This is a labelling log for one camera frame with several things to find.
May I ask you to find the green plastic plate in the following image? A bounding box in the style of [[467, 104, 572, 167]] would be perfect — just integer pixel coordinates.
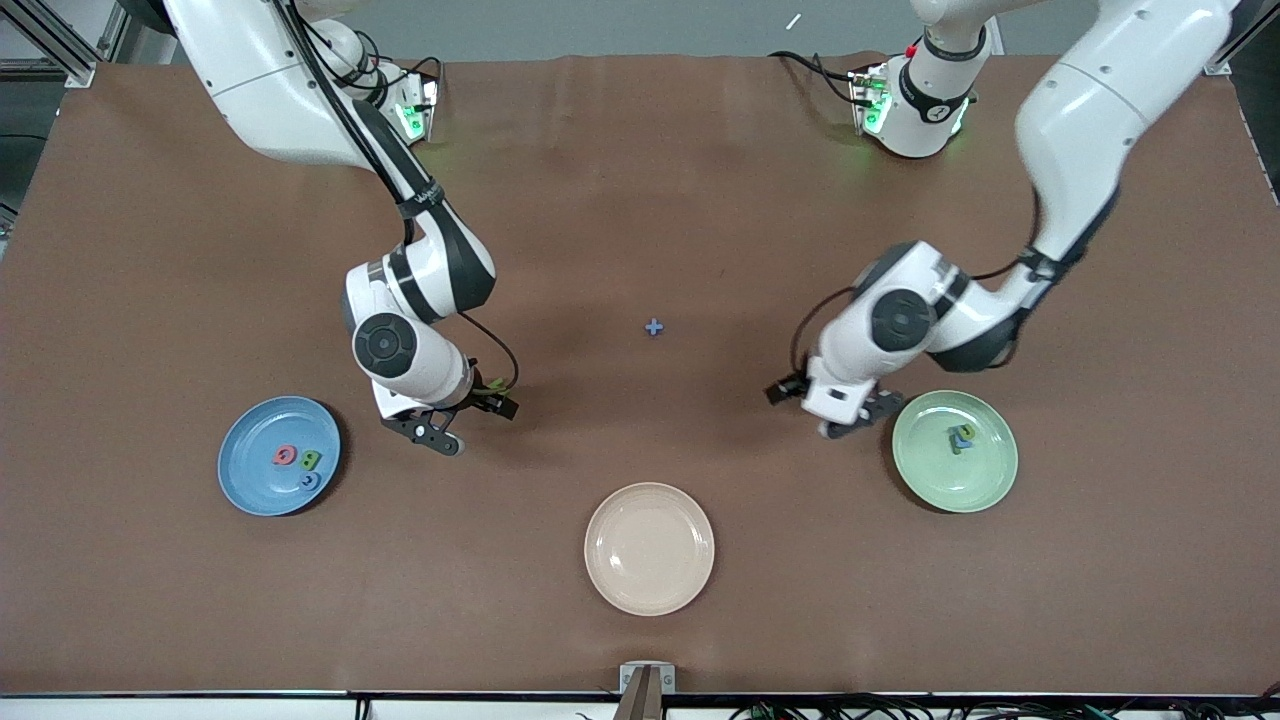
[[891, 389, 1020, 515]]

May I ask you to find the beige plastic plate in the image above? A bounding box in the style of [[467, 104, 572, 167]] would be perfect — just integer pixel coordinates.
[[584, 482, 716, 617]]

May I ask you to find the blue plastic plate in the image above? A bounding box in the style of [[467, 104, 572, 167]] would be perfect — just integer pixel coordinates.
[[217, 396, 343, 518]]

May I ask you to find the brown table cover mat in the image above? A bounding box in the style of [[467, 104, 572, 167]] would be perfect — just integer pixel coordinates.
[[0, 52, 1280, 696]]

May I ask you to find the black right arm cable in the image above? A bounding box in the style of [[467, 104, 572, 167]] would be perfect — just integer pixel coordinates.
[[268, 0, 521, 396]]

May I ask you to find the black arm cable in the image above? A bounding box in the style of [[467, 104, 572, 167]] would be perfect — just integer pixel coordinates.
[[790, 185, 1046, 391], [268, 0, 521, 396]]

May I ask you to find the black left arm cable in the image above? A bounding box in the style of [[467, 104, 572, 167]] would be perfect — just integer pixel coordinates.
[[790, 185, 1046, 391]]

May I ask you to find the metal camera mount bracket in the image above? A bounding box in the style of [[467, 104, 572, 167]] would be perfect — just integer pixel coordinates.
[[612, 662, 677, 720]]

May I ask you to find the black left base cable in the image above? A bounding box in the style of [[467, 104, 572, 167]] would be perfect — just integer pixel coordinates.
[[768, 48, 863, 106]]

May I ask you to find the white table edge rail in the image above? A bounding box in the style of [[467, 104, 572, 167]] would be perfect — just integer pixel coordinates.
[[0, 690, 1280, 720]]

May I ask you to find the aluminium frame profile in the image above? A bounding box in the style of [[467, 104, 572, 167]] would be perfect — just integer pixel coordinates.
[[0, 0, 136, 89], [1200, 0, 1280, 76]]

